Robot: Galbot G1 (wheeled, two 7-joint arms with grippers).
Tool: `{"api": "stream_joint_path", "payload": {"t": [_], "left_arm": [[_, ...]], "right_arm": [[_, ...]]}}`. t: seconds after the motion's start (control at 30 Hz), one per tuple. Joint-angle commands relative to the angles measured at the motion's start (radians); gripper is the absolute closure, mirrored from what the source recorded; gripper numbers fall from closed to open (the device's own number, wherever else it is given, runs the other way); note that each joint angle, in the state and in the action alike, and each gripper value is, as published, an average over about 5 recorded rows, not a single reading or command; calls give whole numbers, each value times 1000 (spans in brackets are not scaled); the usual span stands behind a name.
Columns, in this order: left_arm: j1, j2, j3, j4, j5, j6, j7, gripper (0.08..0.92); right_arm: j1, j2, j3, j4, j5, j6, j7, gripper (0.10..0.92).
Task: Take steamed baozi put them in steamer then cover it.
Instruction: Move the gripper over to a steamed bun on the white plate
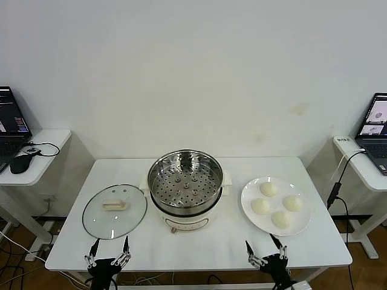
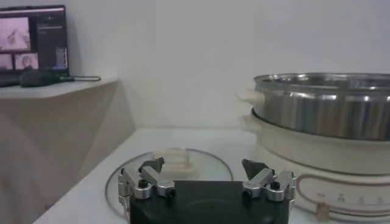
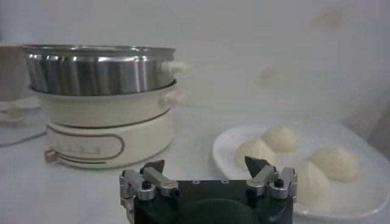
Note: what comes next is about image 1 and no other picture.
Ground grey laptop with pink screen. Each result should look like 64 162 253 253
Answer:
354 92 387 176

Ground cream electric cooker pot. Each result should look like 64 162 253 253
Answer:
138 169 233 235

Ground black laptop with dark screen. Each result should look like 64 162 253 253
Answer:
0 86 33 175

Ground white round plate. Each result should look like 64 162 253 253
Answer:
240 176 312 237

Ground perforated steel steamer basket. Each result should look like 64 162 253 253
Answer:
147 148 225 214

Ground black cable with adapter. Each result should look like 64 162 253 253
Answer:
326 150 368 245

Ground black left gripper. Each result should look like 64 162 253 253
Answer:
84 236 133 290

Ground white labelled power strip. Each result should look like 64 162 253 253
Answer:
334 135 365 153

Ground black computer mouse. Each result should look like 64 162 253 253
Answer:
10 153 33 175

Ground white table frame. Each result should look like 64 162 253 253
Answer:
68 267 333 290

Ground glass lid with cream handle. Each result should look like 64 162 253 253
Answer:
82 182 148 240

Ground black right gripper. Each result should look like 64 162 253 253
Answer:
245 234 293 290

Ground white side desk with cables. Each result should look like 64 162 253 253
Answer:
332 135 387 260

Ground black hub cable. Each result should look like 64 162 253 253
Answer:
25 140 60 158

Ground white flat cable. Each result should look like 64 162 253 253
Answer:
329 147 367 182

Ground white side desk with mouse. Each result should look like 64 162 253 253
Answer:
0 129 72 262

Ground white steamed baozi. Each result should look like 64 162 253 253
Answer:
270 211 292 228
251 198 271 216
259 182 278 198
282 195 304 212

